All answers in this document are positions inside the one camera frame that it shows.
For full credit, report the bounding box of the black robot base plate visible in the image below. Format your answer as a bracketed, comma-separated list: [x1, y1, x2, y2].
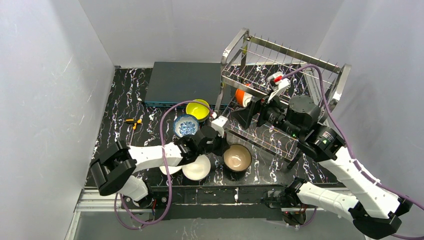
[123, 184, 305, 221]

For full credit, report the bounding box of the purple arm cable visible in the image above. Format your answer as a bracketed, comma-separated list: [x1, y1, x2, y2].
[113, 100, 218, 231]
[281, 64, 424, 240]

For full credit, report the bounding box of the stainless steel dish rack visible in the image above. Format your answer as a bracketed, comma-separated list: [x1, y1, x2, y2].
[215, 28, 352, 165]

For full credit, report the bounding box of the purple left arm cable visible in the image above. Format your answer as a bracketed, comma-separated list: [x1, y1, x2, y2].
[113, 100, 218, 231]

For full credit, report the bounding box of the dark teal network switch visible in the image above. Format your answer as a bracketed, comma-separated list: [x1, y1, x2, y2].
[144, 61, 221, 108]

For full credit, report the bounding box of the orange white bowl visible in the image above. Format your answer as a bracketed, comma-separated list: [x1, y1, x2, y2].
[235, 89, 253, 108]

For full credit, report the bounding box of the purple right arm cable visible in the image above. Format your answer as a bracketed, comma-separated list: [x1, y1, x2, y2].
[281, 64, 424, 240]

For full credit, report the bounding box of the white round bowl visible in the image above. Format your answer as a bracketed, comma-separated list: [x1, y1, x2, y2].
[181, 155, 211, 181]

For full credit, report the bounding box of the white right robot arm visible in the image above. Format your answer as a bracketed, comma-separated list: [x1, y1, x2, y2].
[231, 95, 412, 240]

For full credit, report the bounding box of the white square bowl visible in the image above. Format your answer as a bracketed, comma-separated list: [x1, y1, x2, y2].
[159, 166, 182, 175]

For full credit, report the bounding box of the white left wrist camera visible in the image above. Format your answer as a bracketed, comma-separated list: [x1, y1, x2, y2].
[210, 112, 228, 138]

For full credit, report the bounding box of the orange black small tool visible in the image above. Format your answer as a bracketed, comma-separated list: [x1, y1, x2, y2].
[124, 118, 142, 130]

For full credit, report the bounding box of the blue white patterned bowl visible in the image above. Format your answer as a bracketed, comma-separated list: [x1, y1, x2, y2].
[173, 114, 200, 138]

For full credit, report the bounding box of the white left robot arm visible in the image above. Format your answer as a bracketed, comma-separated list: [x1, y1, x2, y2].
[89, 126, 230, 208]

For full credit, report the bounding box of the yellow bowl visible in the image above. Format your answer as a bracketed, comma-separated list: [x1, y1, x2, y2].
[185, 99, 210, 123]

